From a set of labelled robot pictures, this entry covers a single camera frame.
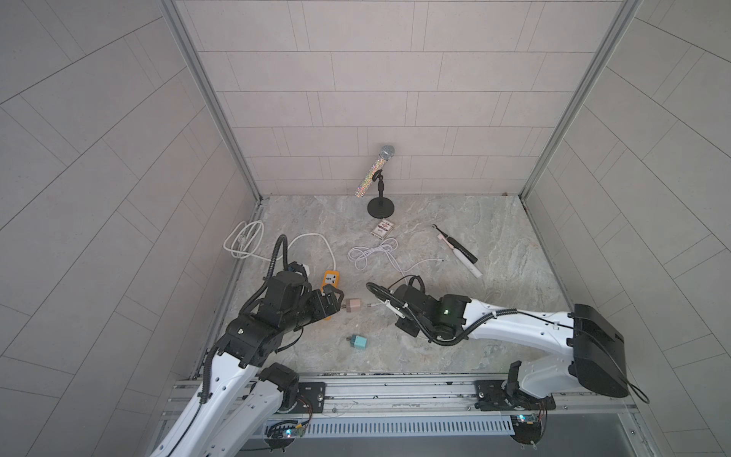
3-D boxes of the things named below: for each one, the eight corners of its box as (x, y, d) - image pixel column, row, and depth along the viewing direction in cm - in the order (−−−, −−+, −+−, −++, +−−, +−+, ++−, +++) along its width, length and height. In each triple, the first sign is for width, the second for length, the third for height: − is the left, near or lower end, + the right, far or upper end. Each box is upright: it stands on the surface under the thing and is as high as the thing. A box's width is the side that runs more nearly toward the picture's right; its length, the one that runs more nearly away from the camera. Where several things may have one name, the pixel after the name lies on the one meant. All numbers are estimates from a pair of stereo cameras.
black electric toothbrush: (473, 264, 99) (474, 261, 97) (430, 229, 109) (430, 226, 107) (477, 260, 100) (478, 257, 98) (434, 226, 110) (434, 223, 108)
